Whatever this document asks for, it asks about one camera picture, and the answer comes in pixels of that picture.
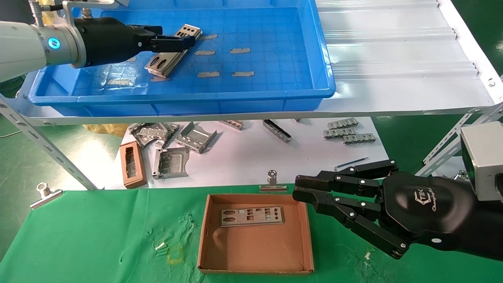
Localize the yellow plastic bag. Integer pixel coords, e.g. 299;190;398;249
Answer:
82;123;129;138
39;8;66;27

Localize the silver toothed metal strip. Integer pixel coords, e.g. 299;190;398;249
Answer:
327;118;358;129
323;128;356;139
342;134;376;145

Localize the flat slotted metal plate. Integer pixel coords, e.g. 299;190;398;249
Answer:
129;123;170;149

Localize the white metal frame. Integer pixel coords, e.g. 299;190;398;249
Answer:
416;103;503;177

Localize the white metal shelf board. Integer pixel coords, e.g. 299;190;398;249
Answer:
16;0;503;127

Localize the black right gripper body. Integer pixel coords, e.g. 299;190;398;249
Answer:
378;175;503;261

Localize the folded silver metal bracket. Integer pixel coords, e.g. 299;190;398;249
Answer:
174;122;217;154

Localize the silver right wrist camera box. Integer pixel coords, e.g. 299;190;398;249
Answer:
461;121;503;202

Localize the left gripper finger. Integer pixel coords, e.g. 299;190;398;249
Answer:
152;36;196;53
131;25;163;37

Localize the blue plastic tray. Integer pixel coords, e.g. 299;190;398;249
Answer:
28;0;336;117

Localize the green table cloth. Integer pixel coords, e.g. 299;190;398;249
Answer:
0;182;503;283

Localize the square silver metal bracket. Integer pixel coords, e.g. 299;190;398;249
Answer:
151;147;190;180

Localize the slotted steel angle rail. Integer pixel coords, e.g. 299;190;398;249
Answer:
0;99;103;191

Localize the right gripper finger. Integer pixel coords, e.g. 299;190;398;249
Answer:
295;160;398;195
292;188;411;260

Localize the brown rectangular frame part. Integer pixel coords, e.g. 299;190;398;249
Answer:
119;141;148;189

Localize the brown cardboard box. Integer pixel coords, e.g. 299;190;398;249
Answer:
197;193;314;274

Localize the white paper sheet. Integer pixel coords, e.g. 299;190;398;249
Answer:
103;117;390;190

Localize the small bent metal part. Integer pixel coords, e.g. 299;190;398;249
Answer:
156;124;180;149

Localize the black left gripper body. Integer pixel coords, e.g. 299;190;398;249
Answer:
73;17;154;68

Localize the dark metal bar part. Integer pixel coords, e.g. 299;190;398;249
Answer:
262;119;292;143

